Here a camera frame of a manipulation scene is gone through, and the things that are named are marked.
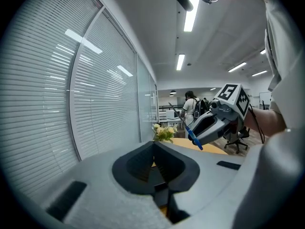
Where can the black pendant lamp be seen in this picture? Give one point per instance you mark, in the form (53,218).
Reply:
(173,92)

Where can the white box on desk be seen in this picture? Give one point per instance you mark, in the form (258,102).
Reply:
(172,114)

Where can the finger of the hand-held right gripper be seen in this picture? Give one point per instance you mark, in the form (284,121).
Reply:
(206,118)
(212,135)

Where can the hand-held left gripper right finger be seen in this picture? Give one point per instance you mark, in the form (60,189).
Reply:
(209,173)

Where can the person's right forearm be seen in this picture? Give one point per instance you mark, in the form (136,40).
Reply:
(267,120)

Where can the ceiling strip light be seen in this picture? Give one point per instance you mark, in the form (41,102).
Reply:
(190,15)
(262,51)
(180,62)
(237,67)
(259,73)

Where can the white desk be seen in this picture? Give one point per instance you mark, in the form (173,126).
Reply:
(171,121)

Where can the yellow flower bouquet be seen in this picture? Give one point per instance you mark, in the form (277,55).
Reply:
(164,132)

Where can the black office chair with armrests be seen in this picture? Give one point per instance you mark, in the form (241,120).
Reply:
(238,138)

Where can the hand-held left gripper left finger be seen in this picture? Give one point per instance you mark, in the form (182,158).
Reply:
(107,199)

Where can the black metal railing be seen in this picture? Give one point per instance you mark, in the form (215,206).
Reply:
(166,107)

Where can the white board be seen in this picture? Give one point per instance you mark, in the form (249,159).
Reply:
(265,99)

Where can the person's beige shirt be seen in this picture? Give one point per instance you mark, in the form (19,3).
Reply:
(288,68)

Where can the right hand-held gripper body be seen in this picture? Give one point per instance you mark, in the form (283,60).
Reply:
(232,104)

